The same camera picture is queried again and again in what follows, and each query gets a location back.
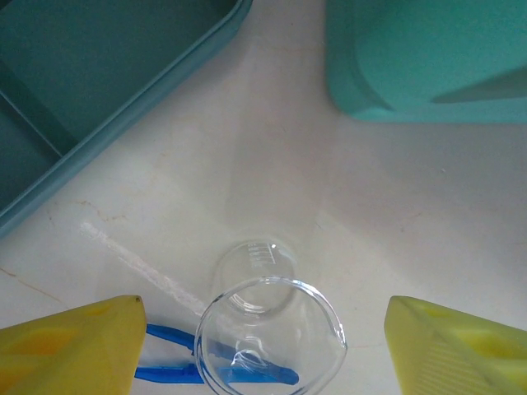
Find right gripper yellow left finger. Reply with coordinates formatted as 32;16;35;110
0;295;147;395

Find clear graduated glass beaker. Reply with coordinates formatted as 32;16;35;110
193;239;349;395

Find green plastic tray insert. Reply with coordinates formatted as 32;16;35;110
0;0;254;239

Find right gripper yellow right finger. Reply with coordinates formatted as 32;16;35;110
384;295;527;395

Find blue plastic tweezers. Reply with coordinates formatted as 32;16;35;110
134;323;300;386

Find green plastic toolbox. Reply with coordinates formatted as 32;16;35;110
324;0;527;124

